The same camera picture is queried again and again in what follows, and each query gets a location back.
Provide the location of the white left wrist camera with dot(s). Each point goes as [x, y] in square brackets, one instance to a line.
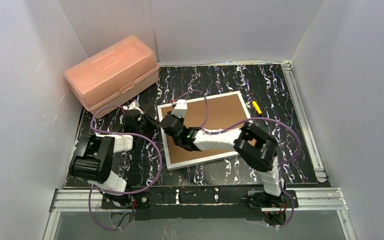
[134, 105]

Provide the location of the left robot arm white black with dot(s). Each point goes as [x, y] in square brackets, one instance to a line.
[93, 158]

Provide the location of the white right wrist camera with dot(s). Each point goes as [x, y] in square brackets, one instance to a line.
[180, 108]

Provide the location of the translucent orange plastic box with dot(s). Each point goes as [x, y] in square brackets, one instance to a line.
[113, 76]

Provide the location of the aluminium front rail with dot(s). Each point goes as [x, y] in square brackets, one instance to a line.
[80, 200]

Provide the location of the aluminium rail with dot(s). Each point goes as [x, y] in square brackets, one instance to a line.
[310, 142]
[80, 200]

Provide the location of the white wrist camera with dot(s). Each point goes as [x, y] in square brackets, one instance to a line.
[180, 108]
[134, 105]

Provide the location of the yellow handled screwdriver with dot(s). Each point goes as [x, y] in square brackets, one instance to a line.
[257, 108]

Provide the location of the aluminium right side rail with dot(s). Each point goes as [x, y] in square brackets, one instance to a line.
[310, 142]

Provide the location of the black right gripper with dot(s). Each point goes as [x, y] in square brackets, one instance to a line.
[169, 122]

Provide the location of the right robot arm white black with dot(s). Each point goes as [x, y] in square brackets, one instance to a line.
[255, 146]

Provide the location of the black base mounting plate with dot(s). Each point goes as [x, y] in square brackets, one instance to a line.
[248, 202]

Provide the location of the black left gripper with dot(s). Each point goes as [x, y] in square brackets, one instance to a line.
[142, 120]

